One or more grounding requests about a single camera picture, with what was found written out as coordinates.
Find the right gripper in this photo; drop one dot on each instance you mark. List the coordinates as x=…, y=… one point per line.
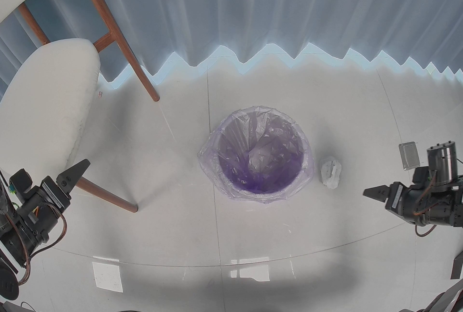
x=401, y=200

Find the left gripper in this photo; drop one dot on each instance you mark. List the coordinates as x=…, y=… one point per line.
x=50, y=196

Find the white paper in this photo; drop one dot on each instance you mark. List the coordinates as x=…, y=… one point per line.
x=331, y=173

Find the white trash bin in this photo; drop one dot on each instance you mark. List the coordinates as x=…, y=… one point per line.
x=275, y=193

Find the purple plastic bag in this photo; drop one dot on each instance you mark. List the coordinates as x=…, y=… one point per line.
x=260, y=158

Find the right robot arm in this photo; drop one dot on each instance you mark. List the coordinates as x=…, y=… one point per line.
x=443, y=162

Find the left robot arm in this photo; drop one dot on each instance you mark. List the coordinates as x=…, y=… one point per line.
x=18, y=238

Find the white cushioned wooden chair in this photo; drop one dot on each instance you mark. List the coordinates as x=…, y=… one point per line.
x=47, y=104

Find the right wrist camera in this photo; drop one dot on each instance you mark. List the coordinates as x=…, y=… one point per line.
x=420, y=176

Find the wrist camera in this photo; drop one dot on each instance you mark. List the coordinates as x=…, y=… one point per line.
x=21, y=184
x=420, y=176

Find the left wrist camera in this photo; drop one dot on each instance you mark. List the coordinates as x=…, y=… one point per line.
x=21, y=184

